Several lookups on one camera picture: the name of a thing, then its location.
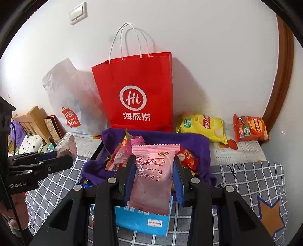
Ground white pink snack packet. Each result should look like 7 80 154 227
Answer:
55 132 77 161

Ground blue cookie packet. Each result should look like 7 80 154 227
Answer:
76 178 94 188

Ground red snack packet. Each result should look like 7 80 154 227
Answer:
177 148 199 172

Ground light pink snack packet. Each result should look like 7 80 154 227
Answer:
127 144 180 216

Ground pink yellow snack packet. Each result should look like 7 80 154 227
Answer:
105 130 145 171

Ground person left hand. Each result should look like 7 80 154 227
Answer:
1 192 29 230

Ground white dotted cloth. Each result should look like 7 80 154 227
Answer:
18 134 46 154

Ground wooden chair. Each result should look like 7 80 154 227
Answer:
8 106 50 156

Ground brown framed picture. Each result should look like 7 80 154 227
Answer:
44 115 67 144

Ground grey checked blanket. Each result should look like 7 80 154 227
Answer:
26 156 288 245

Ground blue tissue pack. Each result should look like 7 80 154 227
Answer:
115 196 173 236

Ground white Miniso plastic bag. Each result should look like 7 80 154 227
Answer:
42 58 108 136

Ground purple towel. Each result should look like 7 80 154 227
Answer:
82 128 216 187

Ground orange chips bag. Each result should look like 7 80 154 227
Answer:
233 114 270 142

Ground yellow chips bag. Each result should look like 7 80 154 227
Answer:
176 114 227 145

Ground red paper shopping bag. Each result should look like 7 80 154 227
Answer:
91 22 174 133

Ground white wall switch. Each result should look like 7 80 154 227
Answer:
69 2 88 25

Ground brown door frame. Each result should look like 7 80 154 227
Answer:
262 16 294 132

